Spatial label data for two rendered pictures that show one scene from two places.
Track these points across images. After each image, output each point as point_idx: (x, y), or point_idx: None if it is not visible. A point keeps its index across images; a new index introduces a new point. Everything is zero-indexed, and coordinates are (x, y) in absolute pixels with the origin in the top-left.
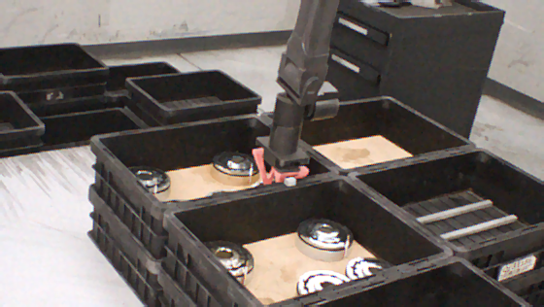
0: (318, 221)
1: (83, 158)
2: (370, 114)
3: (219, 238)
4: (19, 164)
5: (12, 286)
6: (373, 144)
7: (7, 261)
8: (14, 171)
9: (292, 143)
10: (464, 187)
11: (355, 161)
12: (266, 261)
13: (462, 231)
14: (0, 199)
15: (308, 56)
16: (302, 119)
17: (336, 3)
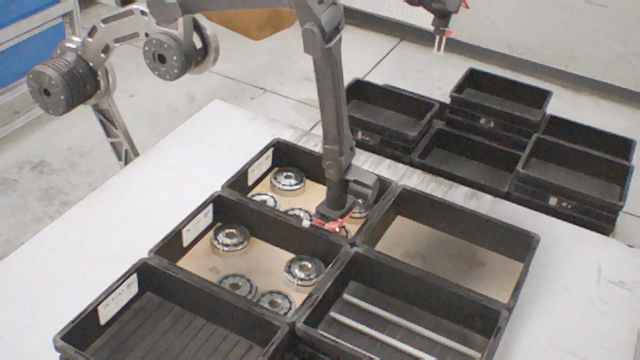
0: (316, 262)
1: (357, 160)
2: (513, 239)
3: (251, 228)
4: (320, 143)
5: (203, 193)
6: (501, 264)
7: (222, 182)
8: (310, 144)
9: (330, 202)
10: (486, 335)
11: (453, 262)
12: (259, 258)
13: (401, 346)
14: None
15: (322, 144)
16: (339, 190)
17: (334, 115)
